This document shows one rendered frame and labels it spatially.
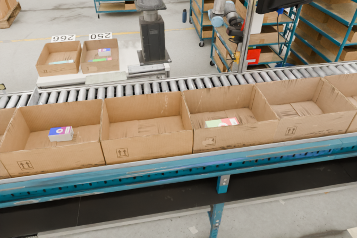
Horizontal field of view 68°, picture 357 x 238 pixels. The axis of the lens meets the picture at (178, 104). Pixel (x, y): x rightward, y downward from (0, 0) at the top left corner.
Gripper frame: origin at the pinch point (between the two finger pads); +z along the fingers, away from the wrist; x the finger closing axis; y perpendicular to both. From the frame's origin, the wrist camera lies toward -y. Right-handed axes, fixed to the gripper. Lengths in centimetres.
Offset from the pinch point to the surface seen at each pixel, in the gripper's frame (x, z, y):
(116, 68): 96, 5, 19
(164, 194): 73, 104, -22
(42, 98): 145, 29, 8
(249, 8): 2.6, -2.1, -32.4
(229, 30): 13.1, 2.0, -16.0
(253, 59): -9.3, 15.1, 5.4
